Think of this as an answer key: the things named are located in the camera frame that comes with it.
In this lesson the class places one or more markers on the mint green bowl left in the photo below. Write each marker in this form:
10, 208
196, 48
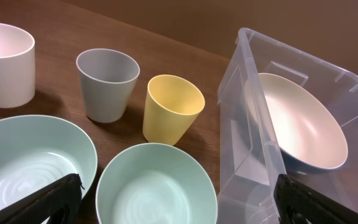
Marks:
37, 150

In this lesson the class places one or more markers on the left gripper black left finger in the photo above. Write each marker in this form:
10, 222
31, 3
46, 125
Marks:
57, 202

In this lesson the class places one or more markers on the mint green bowl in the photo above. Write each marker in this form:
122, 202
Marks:
37, 150
155, 183

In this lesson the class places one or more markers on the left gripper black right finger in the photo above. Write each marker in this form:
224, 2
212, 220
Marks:
297, 203

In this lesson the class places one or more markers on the mint green bowl right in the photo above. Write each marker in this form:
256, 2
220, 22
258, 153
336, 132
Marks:
155, 183

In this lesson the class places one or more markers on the beige plate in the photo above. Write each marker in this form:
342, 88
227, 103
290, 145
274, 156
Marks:
305, 129

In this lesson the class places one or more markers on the grey cup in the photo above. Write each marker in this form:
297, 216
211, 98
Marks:
107, 79

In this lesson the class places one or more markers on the pale green cup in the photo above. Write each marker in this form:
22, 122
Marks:
17, 66

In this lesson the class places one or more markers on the yellow cup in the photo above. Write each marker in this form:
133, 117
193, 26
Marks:
172, 104

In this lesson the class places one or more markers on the clear plastic storage container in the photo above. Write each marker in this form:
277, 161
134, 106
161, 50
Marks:
250, 157

